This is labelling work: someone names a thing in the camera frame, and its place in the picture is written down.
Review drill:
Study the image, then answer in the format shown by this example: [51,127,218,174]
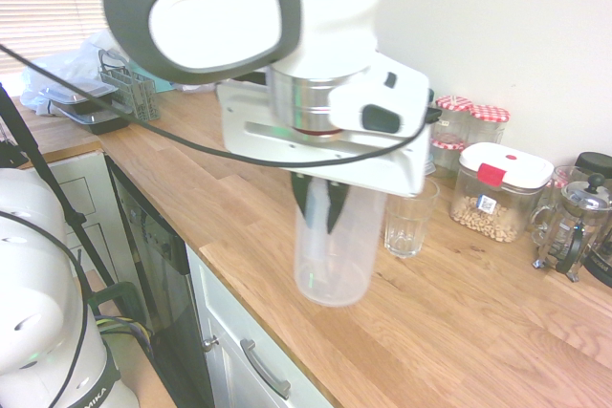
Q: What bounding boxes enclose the black plastic food container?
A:
[55,102,136,137]
[39,82,119,108]

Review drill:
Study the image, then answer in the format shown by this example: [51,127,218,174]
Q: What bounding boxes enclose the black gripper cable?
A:
[0,43,444,167]

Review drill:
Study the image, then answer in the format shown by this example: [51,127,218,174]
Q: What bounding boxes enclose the jar with red checked lid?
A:
[469,103,512,147]
[433,94,475,144]

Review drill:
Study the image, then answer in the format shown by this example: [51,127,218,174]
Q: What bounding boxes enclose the white plastic bag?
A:
[20,29,130,116]

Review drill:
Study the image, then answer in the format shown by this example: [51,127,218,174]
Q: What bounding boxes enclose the small jar with red lid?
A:
[428,137,466,181]

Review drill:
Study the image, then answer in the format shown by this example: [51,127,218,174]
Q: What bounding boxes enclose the green metal clamp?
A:
[87,282,141,329]

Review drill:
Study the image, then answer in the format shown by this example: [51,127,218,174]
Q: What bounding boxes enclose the cereal container with white lid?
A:
[448,141,557,245]

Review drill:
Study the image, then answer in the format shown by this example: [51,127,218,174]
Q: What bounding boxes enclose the window blinds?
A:
[0,0,114,94]

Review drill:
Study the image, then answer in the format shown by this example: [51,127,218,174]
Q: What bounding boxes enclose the dark dishwasher front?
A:
[105,155,217,408]

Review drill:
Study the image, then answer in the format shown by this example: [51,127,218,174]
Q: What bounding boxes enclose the black camera stand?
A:
[0,82,119,288]

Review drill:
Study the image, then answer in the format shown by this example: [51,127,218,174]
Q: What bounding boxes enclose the coloured wire bundle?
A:
[95,313,156,357]

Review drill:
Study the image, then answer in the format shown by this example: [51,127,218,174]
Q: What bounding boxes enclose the clear pitcher with blue lid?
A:
[293,177,387,310]

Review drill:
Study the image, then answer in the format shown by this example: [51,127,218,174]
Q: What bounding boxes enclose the clear drinking glass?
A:
[382,177,441,260]

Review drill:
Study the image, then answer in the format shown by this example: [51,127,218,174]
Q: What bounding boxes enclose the grey cutlery basket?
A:
[98,48,161,123]

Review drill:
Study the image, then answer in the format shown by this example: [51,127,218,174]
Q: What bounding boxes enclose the glass French press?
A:
[529,172,612,284]

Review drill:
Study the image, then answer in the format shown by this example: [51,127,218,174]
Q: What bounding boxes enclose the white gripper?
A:
[217,82,430,235]

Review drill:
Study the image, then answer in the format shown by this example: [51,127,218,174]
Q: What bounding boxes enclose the clear glass mug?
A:
[549,164,582,195]

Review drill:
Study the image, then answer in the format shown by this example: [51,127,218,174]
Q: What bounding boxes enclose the pale kitchen cabinet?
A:
[185,243,336,408]

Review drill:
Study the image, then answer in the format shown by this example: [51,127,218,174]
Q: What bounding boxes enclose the white side cabinet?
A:
[21,151,128,295]

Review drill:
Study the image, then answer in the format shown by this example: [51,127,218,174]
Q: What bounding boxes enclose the metal drawer handle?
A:
[238,337,293,400]

